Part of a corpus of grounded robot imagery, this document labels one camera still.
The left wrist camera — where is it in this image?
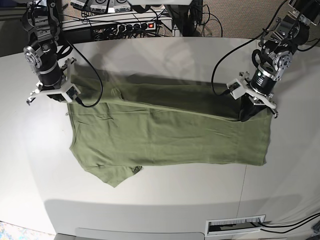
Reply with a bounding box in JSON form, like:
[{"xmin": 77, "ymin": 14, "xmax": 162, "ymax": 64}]
[{"xmin": 227, "ymin": 79, "xmax": 245, "ymax": 100}]

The green T-shirt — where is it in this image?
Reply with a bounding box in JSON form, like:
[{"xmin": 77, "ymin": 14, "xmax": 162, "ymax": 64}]
[{"xmin": 67, "ymin": 74, "xmax": 272, "ymax": 187}]

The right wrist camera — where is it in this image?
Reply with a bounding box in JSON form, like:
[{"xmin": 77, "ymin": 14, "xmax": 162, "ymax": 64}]
[{"xmin": 66, "ymin": 86, "xmax": 81, "ymax": 103}]

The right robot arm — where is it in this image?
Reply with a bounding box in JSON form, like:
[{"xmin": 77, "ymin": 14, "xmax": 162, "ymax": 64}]
[{"xmin": 21, "ymin": 0, "xmax": 81, "ymax": 105}]

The camera black cable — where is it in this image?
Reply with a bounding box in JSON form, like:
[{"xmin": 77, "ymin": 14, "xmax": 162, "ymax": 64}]
[
  {"xmin": 58, "ymin": 37, "xmax": 104, "ymax": 108},
  {"xmin": 211, "ymin": 27, "xmax": 281, "ymax": 96}
]

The black cable bottom right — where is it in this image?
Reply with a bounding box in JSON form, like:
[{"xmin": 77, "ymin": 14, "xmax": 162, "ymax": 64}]
[{"xmin": 259, "ymin": 212, "xmax": 320, "ymax": 234}]

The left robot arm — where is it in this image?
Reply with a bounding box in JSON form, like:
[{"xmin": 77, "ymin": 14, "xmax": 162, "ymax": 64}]
[{"xmin": 227, "ymin": 0, "xmax": 320, "ymax": 122}]

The table cable grommet slot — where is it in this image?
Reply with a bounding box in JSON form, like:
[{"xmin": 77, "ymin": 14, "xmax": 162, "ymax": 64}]
[{"xmin": 205, "ymin": 215, "xmax": 266, "ymax": 237}]

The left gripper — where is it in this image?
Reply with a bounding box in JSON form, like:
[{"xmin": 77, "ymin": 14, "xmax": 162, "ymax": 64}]
[{"xmin": 238, "ymin": 71, "xmax": 278, "ymax": 122}]

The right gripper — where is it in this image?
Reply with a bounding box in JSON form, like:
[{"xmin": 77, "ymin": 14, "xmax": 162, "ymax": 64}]
[{"xmin": 26, "ymin": 57, "xmax": 80, "ymax": 105}]

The black power strip red switch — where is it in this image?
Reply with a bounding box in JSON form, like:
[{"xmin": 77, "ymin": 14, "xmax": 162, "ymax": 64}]
[{"xmin": 117, "ymin": 22, "xmax": 157, "ymax": 32}]

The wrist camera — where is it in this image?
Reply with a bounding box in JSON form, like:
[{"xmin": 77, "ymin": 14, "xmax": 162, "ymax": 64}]
[
  {"xmin": 227, "ymin": 79, "xmax": 245, "ymax": 100},
  {"xmin": 66, "ymin": 86, "xmax": 81, "ymax": 103}
]

